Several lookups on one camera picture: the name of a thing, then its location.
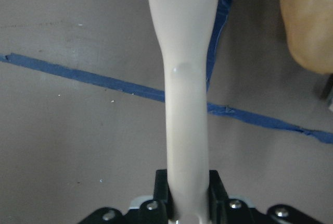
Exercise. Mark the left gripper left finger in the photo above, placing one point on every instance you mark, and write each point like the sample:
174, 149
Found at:
162, 193

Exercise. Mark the beige hand brush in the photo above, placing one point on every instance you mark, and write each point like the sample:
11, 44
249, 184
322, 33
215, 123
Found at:
183, 29

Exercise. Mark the brown potato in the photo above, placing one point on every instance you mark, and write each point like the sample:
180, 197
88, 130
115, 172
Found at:
308, 25

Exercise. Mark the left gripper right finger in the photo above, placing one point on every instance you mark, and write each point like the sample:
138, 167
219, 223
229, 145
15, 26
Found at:
217, 198

